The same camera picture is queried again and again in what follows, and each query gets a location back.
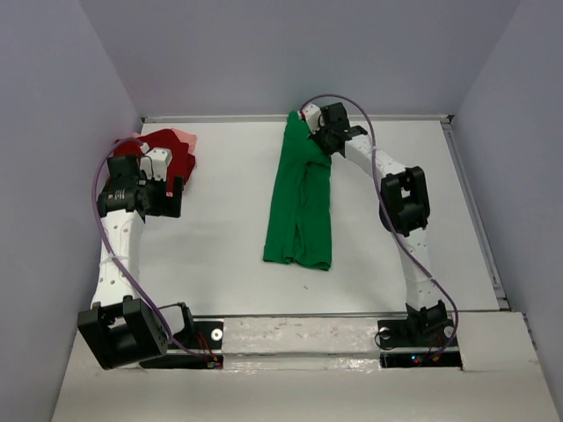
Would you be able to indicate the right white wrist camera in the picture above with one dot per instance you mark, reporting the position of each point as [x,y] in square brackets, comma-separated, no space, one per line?
[312,116]

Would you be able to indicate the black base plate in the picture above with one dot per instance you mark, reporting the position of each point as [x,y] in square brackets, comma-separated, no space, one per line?
[399,349]
[205,340]

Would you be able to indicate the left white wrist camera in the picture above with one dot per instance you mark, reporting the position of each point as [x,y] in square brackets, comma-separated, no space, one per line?
[155,164]

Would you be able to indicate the green t shirt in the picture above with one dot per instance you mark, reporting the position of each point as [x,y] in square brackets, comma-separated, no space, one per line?
[299,229]

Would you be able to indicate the pink folded t shirt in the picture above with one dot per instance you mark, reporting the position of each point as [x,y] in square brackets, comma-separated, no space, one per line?
[189,139]

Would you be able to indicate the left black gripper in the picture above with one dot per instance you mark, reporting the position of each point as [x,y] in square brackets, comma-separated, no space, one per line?
[169,207]

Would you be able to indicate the red folded t shirt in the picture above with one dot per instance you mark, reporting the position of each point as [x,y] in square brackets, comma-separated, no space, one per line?
[182,164]

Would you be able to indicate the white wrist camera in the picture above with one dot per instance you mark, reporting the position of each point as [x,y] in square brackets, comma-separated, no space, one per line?
[155,164]
[312,116]

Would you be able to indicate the white front platform board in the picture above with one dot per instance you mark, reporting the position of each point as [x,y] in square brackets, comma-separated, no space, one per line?
[321,369]

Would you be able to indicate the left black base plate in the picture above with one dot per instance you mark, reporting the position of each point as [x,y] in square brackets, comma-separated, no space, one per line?
[205,340]

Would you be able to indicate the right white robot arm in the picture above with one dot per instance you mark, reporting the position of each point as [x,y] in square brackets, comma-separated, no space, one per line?
[404,211]

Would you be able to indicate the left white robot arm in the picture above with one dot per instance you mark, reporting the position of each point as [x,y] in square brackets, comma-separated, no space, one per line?
[124,326]

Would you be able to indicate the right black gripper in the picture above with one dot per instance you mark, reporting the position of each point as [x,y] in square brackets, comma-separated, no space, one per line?
[316,137]

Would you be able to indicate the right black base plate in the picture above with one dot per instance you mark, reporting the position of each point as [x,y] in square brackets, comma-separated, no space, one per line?
[399,349]

